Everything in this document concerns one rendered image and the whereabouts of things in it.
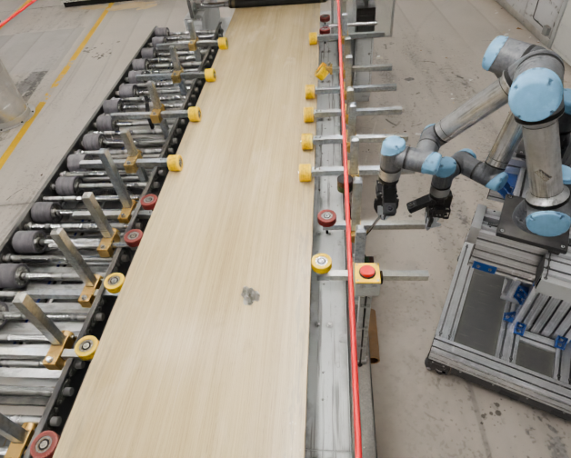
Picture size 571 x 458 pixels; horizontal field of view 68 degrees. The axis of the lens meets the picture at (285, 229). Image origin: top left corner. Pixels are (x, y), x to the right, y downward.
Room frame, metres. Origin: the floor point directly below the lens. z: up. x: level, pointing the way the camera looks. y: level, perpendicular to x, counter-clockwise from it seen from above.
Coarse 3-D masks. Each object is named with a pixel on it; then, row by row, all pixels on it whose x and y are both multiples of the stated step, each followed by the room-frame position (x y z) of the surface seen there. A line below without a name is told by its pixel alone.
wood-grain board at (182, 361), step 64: (256, 64) 2.82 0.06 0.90; (192, 128) 2.11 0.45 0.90; (256, 128) 2.03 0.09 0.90; (192, 192) 1.56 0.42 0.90; (256, 192) 1.50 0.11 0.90; (192, 256) 1.15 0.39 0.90; (256, 256) 1.11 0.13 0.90; (128, 320) 0.88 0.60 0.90; (192, 320) 0.85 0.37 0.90; (256, 320) 0.82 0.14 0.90; (128, 384) 0.63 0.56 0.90; (192, 384) 0.61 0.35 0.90; (256, 384) 0.58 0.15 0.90; (64, 448) 0.46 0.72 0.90; (128, 448) 0.44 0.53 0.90; (192, 448) 0.42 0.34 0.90; (256, 448) 0.40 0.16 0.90
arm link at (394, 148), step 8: (392, 136) 1.17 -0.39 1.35; (384, 144) 1.14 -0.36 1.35; (392, 144) 1.13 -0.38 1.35; (400, 144) 1.12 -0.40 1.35; (384, 152) 1.13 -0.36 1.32; (392, 152) 1.11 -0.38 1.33; (400, 152) 1.11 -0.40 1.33; (384, 160) 1.13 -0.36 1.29; (392, 160) 1.11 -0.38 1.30; (400, 160) 1.10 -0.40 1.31; (384, 168) 1.13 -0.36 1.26; (392, 168) 1.11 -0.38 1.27; (400, 168) 1.12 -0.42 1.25
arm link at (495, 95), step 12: (504, 72) 1.12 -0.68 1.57; (492, 84) 1.13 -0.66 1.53; (504, 84) 1.09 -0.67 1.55; (480, 96) 1.13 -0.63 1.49; (492, 96) 1.10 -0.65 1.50; (504, 96) 1.08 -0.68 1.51; (456, 108) 1.18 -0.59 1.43; (468, 108) 1.13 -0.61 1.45; (480, 108) 1.11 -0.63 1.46; (492, 108) 1.09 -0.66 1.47; (444, 120) 1.18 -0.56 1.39; (456, 120) 1.14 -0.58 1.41; (468, 120) 1.12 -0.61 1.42; (480, 120) 1.12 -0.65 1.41; (432, 132) 1.18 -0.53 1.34; (444, 132) 1.15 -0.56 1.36; (456, 132) 1.14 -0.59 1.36
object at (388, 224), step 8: (336, 224) 1.27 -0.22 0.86; (344, 224) 1.26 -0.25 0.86; (368, 224) 1.25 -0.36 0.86; (376, 224) 1.24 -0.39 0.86; (384, 224) 1.24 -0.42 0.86; (392, 224) 1.23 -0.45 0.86; (400, 224) 1.22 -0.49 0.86; (408, 224) 1.22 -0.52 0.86; (416, 224) 1.21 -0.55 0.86; (424, 224) 1.21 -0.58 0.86
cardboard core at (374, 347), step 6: (372, 312) 1.30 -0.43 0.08; (372, 318) 1.26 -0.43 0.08; (372, 324) 1.22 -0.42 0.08; (372, 330) 1.19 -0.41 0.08; (372, 336) 1.15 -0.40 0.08; (372, 342) 1.11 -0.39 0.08; (372, 348) 1.08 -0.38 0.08; (378, 348) 1.09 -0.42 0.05; (372, 354) 1.04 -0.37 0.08; (378, 354) 1.05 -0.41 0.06; (372, 360) 1.05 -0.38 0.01; (378, 360) 1.03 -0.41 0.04
